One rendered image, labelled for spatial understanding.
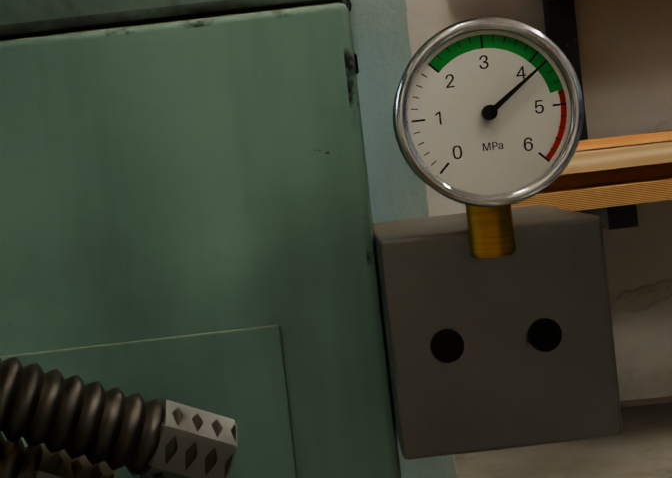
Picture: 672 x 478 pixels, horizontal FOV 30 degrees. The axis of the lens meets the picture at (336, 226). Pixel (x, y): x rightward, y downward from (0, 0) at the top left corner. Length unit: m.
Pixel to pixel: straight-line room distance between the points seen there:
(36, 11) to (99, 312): 0.12
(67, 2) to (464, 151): 0.17
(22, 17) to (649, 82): 2.59
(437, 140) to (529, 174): 0.03
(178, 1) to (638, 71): 2.56
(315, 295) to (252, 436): 0.06
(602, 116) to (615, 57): 0.14
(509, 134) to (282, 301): 0.12
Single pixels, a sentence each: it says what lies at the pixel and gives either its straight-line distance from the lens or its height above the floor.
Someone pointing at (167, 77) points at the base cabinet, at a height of 0.69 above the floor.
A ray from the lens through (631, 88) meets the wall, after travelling 3.01.
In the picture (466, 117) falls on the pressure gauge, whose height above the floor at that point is 0.66.
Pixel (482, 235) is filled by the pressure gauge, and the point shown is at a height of 0.62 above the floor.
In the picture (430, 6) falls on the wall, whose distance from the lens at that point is 2.94.
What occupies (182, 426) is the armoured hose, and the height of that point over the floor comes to 0.57.
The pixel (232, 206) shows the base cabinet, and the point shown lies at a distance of 0.48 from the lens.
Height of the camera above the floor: 0.65
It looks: 3 degrees down
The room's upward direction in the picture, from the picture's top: 6 degrees counter-clockwise
